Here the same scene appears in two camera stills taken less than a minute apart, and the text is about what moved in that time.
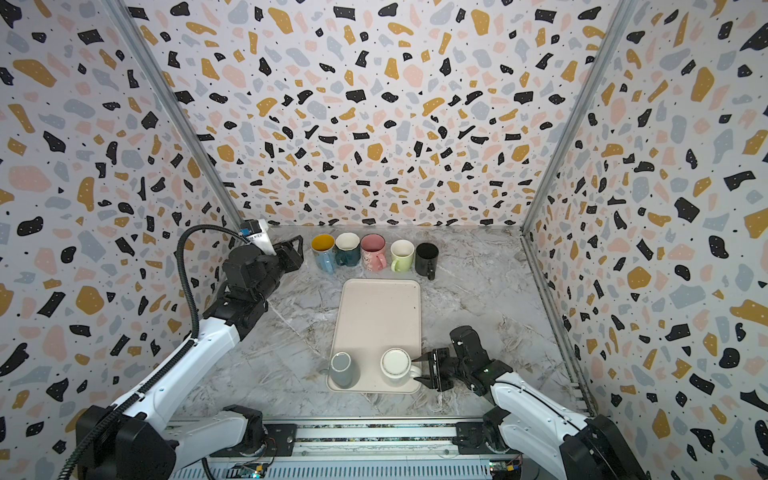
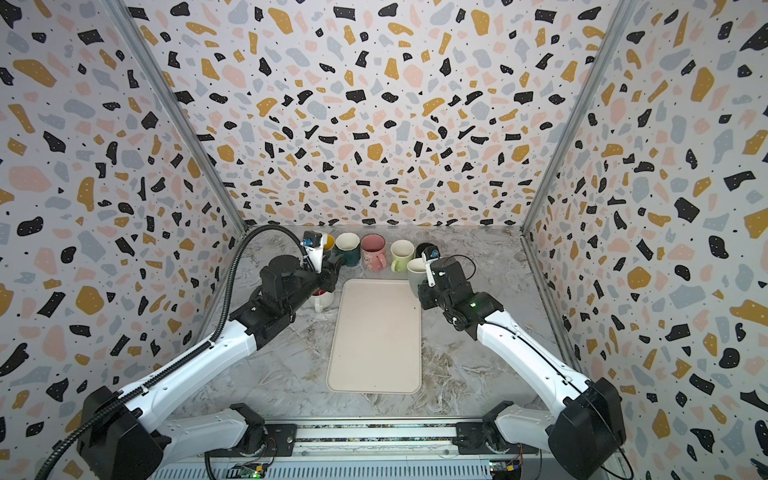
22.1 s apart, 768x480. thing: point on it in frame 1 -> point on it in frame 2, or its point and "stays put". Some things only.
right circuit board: x=506 y=469 stays put
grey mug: x=342 y=371 -> x=417 y=272
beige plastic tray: x=375 y=316 stays put
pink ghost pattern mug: x=373 y=251 stays put
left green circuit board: x=248 y=470 stays put
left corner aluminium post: x=154 y=71 stays put
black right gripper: x=444 y=366 -> x=432 y=288
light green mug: x=402 y=255 stays put
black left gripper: x=287 y=256 -> x=329 y=273
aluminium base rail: x=365 y=448 stays put
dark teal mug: x=347 y=249 stays put
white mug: x=395 y=364 -> x=323 y=301
